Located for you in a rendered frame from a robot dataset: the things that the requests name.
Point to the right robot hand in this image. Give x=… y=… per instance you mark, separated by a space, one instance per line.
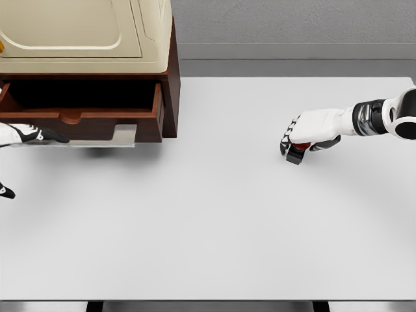
x=315 y=125

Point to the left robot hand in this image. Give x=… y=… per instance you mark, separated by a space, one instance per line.
x=19 y=134

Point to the black switch with red button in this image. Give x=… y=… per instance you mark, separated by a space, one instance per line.
x=295 y=155

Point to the brown wooden drawer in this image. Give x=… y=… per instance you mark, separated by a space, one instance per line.
x=97 y=114

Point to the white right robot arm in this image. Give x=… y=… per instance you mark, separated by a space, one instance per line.
x=373 y=115

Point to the small yellow cabinet knob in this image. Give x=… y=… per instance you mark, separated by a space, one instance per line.
x=1 y=46

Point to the beige and brown cabinet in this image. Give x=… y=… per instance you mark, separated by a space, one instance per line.
x=81 y=32

